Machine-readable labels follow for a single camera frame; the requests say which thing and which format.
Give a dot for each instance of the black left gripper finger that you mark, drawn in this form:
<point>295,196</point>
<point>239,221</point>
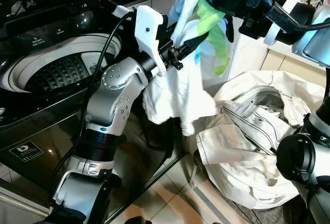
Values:
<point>190,53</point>
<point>196,39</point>

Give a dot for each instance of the white and green garment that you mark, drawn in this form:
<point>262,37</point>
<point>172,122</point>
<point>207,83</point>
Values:
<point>175,95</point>

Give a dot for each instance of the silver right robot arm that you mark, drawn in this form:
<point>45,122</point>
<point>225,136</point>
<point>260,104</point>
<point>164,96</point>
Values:
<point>315,48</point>

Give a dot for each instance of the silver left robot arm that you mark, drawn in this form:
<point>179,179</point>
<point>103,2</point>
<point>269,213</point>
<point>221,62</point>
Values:
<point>116,77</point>

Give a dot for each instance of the white garment with grey trim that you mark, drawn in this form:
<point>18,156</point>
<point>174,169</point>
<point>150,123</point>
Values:
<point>258,121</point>

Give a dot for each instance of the white fabric laundry bag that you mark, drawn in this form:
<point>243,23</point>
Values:
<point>242,172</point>

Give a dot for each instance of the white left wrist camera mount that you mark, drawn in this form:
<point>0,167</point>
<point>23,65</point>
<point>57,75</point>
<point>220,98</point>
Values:
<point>147,28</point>

